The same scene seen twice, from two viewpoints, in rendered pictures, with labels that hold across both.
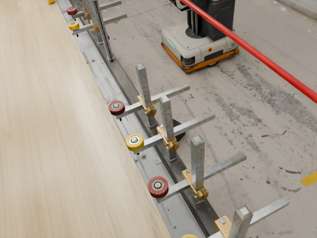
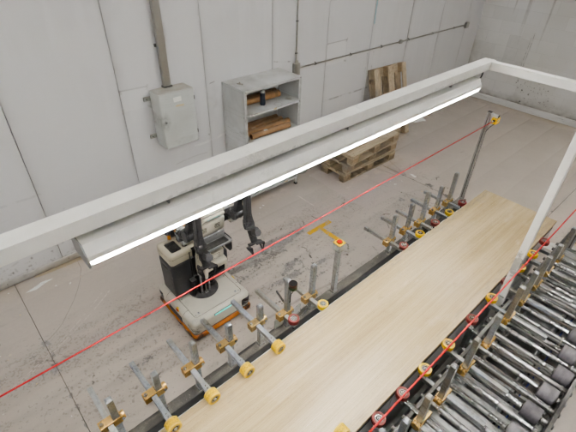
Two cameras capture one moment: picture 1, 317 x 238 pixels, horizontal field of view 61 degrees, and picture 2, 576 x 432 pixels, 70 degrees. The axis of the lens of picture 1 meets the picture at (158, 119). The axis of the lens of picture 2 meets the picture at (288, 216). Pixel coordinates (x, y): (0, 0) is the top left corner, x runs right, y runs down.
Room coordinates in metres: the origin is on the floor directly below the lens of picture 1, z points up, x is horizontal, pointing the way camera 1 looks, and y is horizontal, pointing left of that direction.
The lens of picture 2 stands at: (3.04, 2.21, 3.16)
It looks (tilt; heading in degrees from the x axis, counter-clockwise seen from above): 37 degrees down; 245
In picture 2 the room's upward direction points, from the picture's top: 2 degrees clockwise
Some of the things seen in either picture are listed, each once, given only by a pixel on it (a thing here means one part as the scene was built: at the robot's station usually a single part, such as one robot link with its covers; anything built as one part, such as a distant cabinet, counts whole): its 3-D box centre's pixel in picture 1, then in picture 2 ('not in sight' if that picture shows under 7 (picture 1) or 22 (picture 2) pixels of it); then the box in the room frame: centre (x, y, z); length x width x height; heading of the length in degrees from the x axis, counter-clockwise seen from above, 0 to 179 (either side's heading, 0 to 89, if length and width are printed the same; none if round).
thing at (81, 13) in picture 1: (96, 9); (274, 307); (2.25, 0.36, 0.84); 0.43 x 0.03 x 0.04; 108
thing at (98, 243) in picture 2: not in sight; (345, 136); (2.07, 0.74, 2.34); 2.40 x 0.12 x 0.08; 18
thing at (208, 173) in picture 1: (202, 176); (415, 220); (0.57, -0.14, 0.80); 0.43 x 0.03 x 0.04; 108
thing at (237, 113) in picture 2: not in sight; (263, 137); (1.26, -2.40, 0.78); 0.90 x 0.45 x 1.55; 18
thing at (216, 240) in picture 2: not in sight; (214, 245); (2.50, -0.30, 0.99); 0.28 x 0.16 x 0.22; 18
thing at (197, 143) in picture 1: (197, 176); (423, 213); (0.52, -0.11, 0.90); 0.04 x 0.04 x 0.48; 18
